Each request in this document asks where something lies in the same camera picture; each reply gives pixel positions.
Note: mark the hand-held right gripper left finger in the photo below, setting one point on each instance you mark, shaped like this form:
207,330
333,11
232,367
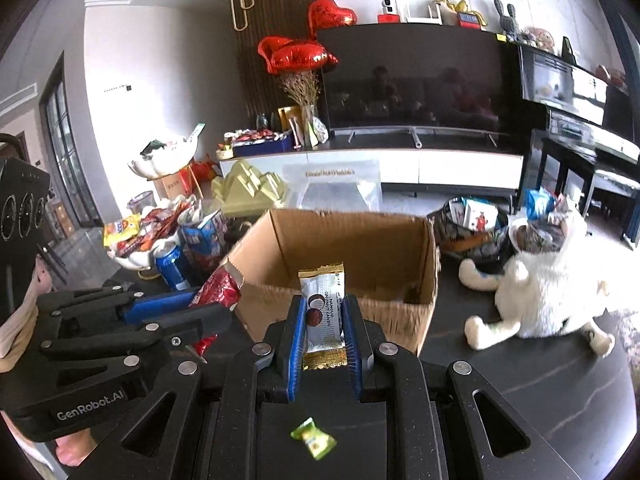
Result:
296,350

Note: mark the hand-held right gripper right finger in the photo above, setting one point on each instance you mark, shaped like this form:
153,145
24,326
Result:
352,350

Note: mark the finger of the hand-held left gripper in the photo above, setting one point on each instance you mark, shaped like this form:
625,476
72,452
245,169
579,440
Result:
160,305
190,322

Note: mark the red snack packet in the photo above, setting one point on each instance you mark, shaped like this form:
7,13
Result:
217,290

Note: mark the coconut candy bar packet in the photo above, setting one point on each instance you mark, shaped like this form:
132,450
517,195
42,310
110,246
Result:
322,310

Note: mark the brown cardboard box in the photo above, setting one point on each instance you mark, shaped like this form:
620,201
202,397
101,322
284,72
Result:
400,325

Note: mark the white bowl of snacks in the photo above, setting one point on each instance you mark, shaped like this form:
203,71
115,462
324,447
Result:
155,225

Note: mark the blue tray of snacks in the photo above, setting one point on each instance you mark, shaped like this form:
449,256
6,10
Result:
260,146

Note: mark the person's left hand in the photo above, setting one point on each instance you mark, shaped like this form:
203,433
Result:
75,450

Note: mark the blue soda can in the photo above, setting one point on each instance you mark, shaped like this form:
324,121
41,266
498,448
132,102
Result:
172,265

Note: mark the white petal bowl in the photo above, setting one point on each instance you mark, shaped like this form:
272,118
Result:
130,260

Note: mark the blue snack bag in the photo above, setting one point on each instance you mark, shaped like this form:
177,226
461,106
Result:
205,240

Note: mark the yellow snack packet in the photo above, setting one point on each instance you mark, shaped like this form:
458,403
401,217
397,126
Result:
120,230

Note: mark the green wrapped candy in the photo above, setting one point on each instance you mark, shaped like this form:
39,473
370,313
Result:
312,437

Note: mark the grey trash can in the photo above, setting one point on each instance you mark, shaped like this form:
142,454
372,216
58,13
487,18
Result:
140,204

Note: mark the beige cloth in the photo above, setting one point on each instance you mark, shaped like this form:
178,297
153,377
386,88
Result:
17,335

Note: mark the open cardboard carton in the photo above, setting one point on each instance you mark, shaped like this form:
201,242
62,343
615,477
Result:
172,185

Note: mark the white lotus bowl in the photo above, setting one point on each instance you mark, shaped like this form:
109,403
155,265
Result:
160,160

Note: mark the patterned basket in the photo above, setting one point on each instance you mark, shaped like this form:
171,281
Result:
465,240

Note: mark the clear zip bag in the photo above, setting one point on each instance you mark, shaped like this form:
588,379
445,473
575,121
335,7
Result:
335,185

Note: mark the black framed glass door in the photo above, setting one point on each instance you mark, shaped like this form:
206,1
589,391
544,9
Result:
65,150

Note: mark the white plush toy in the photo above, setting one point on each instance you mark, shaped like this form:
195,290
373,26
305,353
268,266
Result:
545,295

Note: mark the white television cabinet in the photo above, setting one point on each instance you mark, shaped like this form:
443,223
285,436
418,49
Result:
450,170

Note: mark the yellow gift box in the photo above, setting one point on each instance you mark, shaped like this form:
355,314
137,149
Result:
290,127

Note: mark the blue snack packet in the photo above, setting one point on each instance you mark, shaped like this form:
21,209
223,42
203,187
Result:
537,205

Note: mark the dried flowers in vase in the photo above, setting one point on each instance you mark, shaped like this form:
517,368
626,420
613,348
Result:
302,95

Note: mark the red heart balloon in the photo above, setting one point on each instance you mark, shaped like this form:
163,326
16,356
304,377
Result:
310,57
272,52
330,17

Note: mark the black television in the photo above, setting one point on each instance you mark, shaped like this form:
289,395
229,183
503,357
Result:
415,75

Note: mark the black piano bench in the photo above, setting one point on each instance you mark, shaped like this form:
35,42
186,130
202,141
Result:
600,165

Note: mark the white small stand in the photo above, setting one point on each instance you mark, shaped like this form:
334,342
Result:
422,19

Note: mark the black upright piano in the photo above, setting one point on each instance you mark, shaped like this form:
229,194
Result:
575,90

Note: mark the red desk clock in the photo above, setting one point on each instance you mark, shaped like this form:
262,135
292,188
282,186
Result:
471,20

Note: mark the gold figurine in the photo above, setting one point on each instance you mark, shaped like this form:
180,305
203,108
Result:
450,6

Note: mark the brown stuffed toy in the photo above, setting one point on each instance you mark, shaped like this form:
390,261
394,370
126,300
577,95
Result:
540,40

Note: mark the grey bunny figure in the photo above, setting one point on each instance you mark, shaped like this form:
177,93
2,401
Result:
507,22

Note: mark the black metronome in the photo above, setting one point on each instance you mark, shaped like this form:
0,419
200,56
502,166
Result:
567,50

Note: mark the wall switch panel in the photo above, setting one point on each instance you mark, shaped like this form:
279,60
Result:
117,88

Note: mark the gold loop wall ornament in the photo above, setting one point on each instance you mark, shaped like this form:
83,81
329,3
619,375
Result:
242,0

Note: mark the white security camera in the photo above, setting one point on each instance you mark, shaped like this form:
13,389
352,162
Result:
388,10

